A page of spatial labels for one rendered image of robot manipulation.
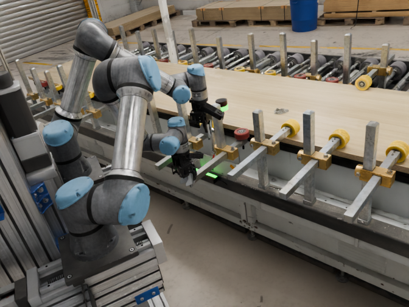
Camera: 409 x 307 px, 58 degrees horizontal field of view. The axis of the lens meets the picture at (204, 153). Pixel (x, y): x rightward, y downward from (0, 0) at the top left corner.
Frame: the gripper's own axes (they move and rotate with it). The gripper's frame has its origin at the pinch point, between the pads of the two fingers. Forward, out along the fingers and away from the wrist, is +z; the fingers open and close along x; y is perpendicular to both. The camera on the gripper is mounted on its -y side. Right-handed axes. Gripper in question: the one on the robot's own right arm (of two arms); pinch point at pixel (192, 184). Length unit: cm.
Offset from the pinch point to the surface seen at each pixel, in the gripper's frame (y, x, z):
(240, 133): -39.7, 0.3, -8.7
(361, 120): -78, 49, -9
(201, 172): -6.2, 1.3, -3.7
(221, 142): -27.4, -2.3, -8.6
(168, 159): -8.0, -23.5, -2.8
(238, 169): -4.9, 26.0, -13.7
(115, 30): -420, -651, 50
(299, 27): -541, -241, 63
